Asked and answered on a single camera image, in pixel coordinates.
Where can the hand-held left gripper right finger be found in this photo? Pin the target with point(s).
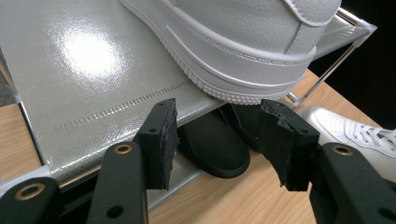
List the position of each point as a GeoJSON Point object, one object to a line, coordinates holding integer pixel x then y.
{"type": "Point", "coordinates": [289, 149]}

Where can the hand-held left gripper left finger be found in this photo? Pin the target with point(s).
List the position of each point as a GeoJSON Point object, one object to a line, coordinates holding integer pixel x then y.
{"type": "Point", "coordinates": [155, 149]}

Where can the black flip-flop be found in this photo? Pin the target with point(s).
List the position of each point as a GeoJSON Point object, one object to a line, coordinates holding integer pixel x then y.
{"type": "Point", "coordinates": [246, 124]}
{"type": "Point", "coordinates": [214, 149]}

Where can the white sneaker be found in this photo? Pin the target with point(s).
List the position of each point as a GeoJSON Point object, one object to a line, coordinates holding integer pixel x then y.
{"type": "Point", "coordinates": [342, 127]}
{"type": "Point", "coordinates": [233, 37]}

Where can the metal frame grey shoe rack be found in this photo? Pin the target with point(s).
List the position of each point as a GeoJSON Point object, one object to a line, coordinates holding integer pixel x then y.
{"type": "Point", "coordinates": [77, 77]}

